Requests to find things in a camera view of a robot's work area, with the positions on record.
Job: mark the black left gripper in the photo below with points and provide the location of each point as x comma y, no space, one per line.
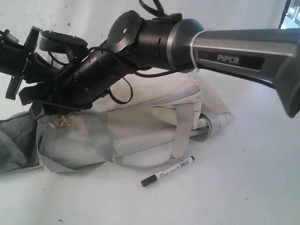
15,58

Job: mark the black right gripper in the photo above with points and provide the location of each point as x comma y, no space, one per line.
77,89

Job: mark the white canvas duffel bag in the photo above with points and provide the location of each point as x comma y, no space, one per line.
151,130

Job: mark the black white marker pen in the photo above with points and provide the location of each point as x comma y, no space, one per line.
165,172

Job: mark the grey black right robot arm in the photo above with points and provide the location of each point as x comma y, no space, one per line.
267,56

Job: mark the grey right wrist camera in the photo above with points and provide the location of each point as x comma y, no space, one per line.
54,42

